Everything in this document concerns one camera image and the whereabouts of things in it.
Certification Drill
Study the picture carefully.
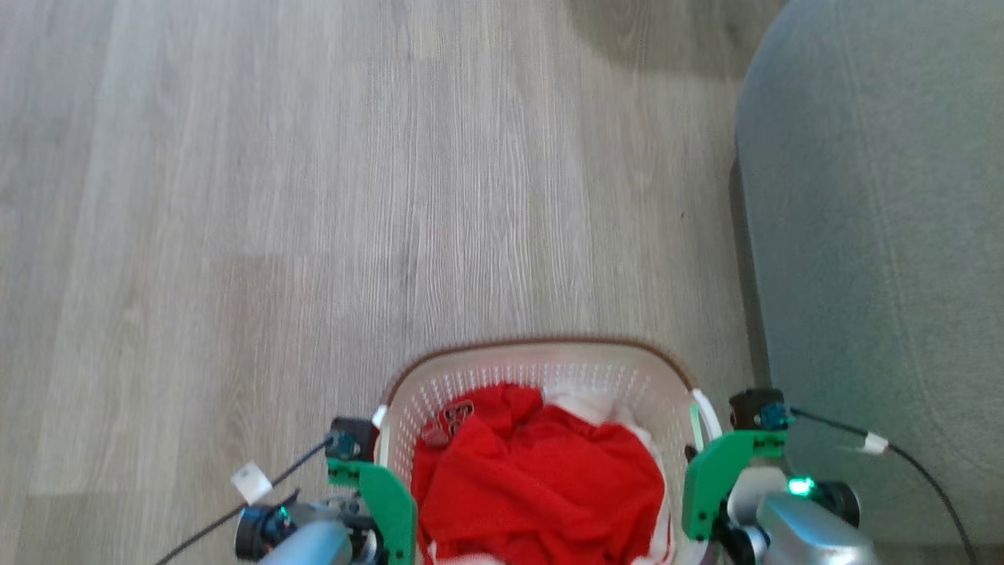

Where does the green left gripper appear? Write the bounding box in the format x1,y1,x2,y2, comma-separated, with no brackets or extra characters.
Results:
327,458,418,565

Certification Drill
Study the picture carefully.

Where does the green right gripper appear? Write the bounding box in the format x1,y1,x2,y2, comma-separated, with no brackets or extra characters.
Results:
680,428,787,542

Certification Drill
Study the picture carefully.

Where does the beige perforated plastic laundry basket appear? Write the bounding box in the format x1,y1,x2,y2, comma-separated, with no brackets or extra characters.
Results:
373,337,724,565

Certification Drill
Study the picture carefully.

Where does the white garment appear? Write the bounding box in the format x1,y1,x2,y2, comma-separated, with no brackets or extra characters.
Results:
427,383,677,565

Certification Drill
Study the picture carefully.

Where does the red garment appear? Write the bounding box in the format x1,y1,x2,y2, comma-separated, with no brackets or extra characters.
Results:
409,382,668,565

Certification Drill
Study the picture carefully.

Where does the grey-green fabric sofa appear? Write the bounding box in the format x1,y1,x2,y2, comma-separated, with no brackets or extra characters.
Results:
728,0,1004,550

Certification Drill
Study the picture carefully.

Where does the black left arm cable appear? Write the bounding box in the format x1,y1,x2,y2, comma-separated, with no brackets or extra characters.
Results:
155,438,336,565

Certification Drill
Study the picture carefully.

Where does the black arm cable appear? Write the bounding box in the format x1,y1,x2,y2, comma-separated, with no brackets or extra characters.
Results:
787,406,977,565
155,438,336,565

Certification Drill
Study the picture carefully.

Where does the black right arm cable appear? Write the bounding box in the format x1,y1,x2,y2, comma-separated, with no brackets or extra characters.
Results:
787,406,977,565

